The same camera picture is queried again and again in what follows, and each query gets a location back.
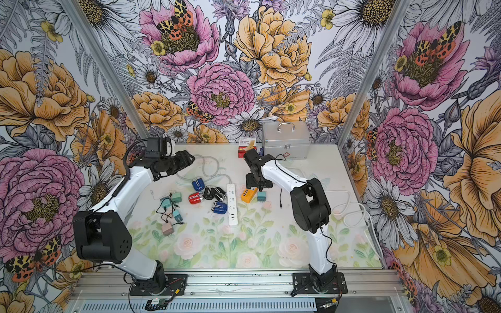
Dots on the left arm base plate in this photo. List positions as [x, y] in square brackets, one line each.
[174, 284]

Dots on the green plug adapter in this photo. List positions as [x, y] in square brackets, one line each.
[176, 197]

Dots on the aluminium front rail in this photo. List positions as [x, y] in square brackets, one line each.
[233, 283]

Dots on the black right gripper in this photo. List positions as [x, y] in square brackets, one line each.
[250, 183]

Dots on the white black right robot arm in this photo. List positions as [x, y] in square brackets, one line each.
[310, 208]

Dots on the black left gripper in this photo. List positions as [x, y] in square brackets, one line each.
[183, 157]

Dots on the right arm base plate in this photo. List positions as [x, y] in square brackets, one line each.
[312, 284]

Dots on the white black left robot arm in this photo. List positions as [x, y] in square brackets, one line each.
[101, 234]

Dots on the white power strip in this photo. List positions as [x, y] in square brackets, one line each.
[232, 204]

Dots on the teal usb charger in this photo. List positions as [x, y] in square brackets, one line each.
[166, 204]
[261, 196]

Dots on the red white bandage box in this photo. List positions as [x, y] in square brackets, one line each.
[246, 144]

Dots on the pink USB charger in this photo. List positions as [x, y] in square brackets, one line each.
[167, 229]

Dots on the black silver shaver head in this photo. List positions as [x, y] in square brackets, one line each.
[209, 193]

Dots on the orange power strip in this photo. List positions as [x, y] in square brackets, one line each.
[248, 195]

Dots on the silver first aid case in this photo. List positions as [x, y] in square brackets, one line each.
[290, 139]

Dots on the blue device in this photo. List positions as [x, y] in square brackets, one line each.
[198, 184]
[219, 208]

